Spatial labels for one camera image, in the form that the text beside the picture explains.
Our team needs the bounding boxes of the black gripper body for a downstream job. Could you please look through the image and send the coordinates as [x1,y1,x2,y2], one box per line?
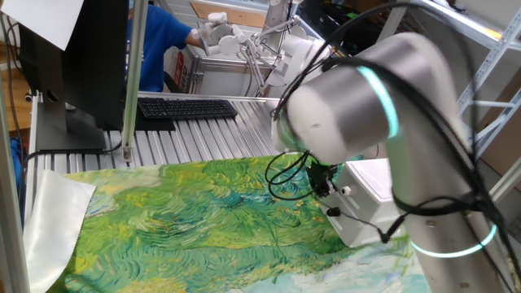
[308,164,337,186]

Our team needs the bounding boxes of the white plastic drawer cabinet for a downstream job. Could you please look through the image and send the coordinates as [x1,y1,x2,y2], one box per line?
[319,158,408,248]

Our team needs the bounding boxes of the white haptic teleoperation device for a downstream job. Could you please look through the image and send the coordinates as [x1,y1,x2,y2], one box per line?
[190,11,331,97]

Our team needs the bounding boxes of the operator bare forearm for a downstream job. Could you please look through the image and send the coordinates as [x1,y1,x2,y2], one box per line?
[182,28,204,49]

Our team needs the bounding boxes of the painted landscape print tablecloth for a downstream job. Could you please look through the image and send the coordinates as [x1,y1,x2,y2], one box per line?
[22,152,432,293]

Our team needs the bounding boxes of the aluminium case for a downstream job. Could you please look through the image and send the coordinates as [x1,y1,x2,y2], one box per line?
[189,52,269,98]

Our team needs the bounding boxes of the black keyboard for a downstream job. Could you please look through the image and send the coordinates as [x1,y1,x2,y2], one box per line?
[137,97,239,120]

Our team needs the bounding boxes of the black cases on shelf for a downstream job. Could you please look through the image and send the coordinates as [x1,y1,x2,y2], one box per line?
[299,0,408,46]

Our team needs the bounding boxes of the silver background column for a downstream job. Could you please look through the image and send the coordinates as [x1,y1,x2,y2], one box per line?
[260,0,293,42]

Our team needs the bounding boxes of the black desk mat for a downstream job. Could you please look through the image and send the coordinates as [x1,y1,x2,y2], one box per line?
[133,101,177,133]

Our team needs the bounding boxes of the slanted aluminium strut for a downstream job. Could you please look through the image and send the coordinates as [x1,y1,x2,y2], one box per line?
[488,156,521,204]

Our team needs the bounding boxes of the white box with red print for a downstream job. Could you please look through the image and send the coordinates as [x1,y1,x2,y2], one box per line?
[164,46,195,94]

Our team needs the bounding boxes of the large brown cardboard box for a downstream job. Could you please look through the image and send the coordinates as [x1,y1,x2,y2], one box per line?
[475,77,521,180]

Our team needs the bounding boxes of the black office chair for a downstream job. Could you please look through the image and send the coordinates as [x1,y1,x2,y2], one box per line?
[157,68,183,94]

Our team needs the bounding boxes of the brown wooden board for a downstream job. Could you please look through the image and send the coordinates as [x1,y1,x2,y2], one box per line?
[190,1,268,28]

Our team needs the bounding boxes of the person in blue shirt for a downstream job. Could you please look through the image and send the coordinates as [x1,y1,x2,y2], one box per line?
[126,2,193,93]

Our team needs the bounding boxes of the black computer monitor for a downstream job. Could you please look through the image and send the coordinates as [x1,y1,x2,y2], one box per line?
[18,0,130,152]

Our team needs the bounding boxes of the blue bag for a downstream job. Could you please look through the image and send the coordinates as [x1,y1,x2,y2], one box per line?
[10,137,26,200]

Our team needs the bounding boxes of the brown wooden side desk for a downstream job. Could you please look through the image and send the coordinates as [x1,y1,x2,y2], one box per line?
[0,67,34,132]

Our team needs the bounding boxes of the white paper sheet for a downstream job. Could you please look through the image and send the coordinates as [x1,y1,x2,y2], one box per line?
[0,0,85,52]

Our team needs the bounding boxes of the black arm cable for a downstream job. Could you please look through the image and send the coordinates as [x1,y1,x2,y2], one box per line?
[271,0,521,286]
[264,150,317,201]

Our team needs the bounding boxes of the black cable with plug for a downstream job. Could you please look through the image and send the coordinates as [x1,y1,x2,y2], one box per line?
[319,199,408,244]

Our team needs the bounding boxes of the black strap on arm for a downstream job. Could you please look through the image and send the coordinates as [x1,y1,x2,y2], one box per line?
[392,190,496,216]

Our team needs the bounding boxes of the slanted aluminium frame post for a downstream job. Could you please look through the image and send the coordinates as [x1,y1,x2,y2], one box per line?
[376,0,408,42]

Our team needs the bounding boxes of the aluminium frame post with foot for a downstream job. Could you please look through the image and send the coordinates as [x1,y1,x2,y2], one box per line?
[120,0,150,163]

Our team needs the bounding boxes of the black monitor cable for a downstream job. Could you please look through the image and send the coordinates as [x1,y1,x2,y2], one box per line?
[18,138,124,212]

